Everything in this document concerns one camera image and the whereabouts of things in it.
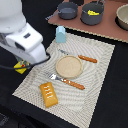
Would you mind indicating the yellow cheese wedge toy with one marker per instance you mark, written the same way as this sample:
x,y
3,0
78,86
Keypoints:
x,y
92,13

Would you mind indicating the orange bread loaf toy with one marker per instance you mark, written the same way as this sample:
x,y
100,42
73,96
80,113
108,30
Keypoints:
x,y
48,94

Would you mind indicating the round wooden plate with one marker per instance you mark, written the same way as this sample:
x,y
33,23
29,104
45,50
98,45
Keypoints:
x,y
69,66

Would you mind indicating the pink toy stove top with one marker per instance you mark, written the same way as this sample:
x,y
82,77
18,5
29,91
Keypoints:
x,y
106,28

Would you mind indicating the toy knife wooden handle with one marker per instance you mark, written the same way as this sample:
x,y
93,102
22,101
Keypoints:
x,y
79,56

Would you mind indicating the dark grey pot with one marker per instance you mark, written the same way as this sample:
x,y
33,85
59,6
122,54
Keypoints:
x,y
96,6

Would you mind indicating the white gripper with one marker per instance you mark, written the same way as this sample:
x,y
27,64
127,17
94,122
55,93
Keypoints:
x,y
26,44

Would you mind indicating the grey saucepan with handle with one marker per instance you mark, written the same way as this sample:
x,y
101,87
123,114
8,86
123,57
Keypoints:
x,y
66,10

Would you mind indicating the yellow butter box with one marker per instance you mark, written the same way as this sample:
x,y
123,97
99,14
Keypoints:
x,y
20,67

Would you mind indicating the beige woven placemat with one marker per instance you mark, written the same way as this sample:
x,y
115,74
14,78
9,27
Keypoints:
x,y
75,106

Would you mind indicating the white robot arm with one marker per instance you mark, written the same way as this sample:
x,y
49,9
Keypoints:
x,y
11,17

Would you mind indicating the beige bowl on stove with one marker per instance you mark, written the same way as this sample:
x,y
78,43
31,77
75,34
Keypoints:
x,y
122,14

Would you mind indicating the white milk carton toy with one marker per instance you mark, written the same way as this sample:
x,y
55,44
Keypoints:
x,y
60,34

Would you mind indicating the toy fork wooden handle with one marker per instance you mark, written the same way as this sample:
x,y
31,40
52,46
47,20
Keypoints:
x,y
69,82

